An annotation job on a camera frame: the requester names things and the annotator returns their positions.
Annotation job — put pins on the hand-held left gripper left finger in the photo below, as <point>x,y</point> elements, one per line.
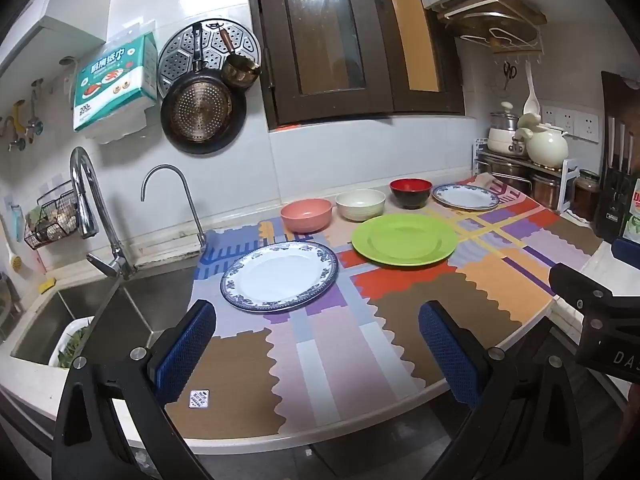
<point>187,350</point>

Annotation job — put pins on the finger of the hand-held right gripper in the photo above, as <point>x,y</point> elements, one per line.
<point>627,250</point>
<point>575,285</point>

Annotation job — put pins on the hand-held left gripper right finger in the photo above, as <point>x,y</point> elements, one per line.
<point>445,350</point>

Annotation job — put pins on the large blue floral plate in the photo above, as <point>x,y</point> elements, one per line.
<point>280,280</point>

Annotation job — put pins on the red and black bowl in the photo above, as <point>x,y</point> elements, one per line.
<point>411,199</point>

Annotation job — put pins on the cream bowl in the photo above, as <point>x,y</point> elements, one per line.
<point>360,207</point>

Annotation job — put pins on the green and red packet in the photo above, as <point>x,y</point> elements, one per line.
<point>634,210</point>

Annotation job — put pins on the black knife block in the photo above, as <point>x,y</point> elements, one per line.
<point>612,200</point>

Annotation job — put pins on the glass jar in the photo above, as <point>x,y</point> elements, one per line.
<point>585,195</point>

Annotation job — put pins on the stainless steel sink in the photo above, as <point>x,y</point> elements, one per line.
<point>130,305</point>

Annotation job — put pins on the white storage rack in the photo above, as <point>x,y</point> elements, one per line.
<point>567,185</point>

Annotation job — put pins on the small steel pot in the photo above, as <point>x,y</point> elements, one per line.
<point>545,190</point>

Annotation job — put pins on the green leafy vegetables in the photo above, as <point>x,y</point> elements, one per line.
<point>76,347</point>

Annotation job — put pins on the green plate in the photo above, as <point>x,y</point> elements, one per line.
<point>405,240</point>

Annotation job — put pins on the colourful patterned mat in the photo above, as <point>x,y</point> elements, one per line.
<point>325,360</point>

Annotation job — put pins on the white plastic basin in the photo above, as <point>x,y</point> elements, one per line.
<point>65,337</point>

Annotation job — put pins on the cream round kettle pot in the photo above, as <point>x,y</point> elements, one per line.
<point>547,147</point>

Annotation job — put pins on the large steel pot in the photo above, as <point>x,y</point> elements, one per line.
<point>505,170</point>

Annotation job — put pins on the small blue rimmed plate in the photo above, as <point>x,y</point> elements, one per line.
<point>465,196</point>

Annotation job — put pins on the slim gooseneck faucet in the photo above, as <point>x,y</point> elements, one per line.
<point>192,205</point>

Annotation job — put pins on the yellow sponge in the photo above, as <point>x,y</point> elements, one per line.
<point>47,285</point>

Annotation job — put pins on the cream saucepan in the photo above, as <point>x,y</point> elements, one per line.
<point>500,141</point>

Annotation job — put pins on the large chrome faucet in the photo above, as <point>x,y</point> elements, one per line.
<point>89,215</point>

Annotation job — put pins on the white ladle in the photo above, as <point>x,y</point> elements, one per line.
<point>531,102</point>

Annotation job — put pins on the pink bowl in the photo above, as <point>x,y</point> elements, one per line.
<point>306,217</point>

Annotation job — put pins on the black scissors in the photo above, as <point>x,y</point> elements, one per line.
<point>509,72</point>

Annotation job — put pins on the black frying pan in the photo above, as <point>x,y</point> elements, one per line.
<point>202,110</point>

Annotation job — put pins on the grey hanging utensil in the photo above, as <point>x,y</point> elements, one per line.
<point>35,122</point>

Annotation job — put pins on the wooden cutting board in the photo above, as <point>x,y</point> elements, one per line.
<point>500,5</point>

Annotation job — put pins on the green paper towel pack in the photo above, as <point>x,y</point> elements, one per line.
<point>110,80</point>

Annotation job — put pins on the small copper pot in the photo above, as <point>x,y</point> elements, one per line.
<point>240,72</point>

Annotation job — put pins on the yellow hanging utensil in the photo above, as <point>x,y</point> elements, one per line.
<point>17,120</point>

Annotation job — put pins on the round perforated steamer tray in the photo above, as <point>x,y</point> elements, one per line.
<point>175,55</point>

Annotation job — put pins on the white wall socket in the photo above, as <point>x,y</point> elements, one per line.
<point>589,126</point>
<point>566,121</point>
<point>549,116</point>

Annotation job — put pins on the white wall tissue holder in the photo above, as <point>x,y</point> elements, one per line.
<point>115,134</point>

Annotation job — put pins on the white wall rack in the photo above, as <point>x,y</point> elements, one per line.
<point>517,45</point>

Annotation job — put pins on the dark brown window frame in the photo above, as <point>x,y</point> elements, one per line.
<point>280,105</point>

